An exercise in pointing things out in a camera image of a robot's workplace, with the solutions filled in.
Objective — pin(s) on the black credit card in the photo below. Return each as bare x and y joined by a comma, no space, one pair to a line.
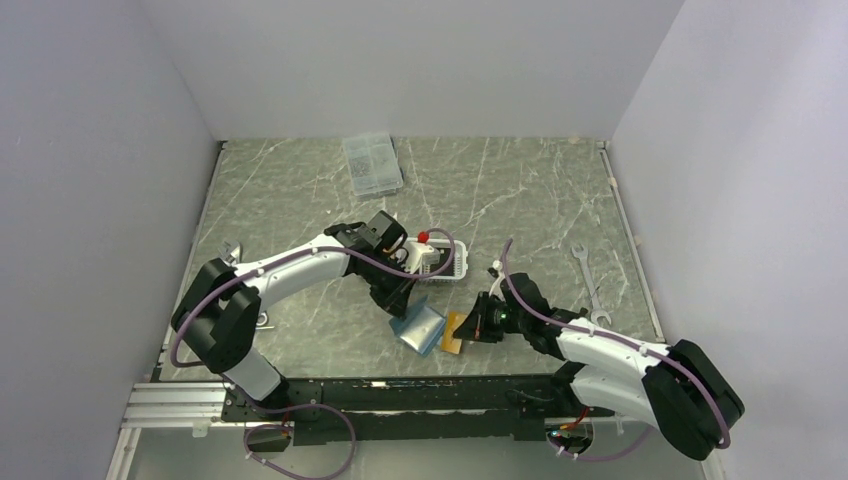
455,264

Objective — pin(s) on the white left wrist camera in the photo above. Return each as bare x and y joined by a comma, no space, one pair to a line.
419,255

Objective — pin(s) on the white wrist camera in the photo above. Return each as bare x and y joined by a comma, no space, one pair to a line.
419,255
496,271

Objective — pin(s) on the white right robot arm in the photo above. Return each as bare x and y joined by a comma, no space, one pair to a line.
675,389

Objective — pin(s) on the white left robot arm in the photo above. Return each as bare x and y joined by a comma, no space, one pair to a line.
217,316

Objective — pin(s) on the chrome open-end wrench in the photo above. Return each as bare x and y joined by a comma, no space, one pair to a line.
598,315

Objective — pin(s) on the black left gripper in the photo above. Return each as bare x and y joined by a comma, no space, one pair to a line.
396,300

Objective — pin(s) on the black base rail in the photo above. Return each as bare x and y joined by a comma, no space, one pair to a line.
520,407

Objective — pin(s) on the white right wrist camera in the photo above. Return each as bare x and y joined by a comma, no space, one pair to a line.
496,271

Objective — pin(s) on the clear plastic screw box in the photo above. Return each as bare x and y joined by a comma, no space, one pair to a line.
373,165

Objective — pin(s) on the white plastic basket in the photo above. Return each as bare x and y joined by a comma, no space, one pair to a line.
439,260

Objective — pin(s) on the blue card holder wallet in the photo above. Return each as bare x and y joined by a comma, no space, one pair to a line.
420,328

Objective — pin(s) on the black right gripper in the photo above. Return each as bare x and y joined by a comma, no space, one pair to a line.
476,326

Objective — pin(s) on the gold credit card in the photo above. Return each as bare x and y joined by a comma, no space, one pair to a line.
449,344

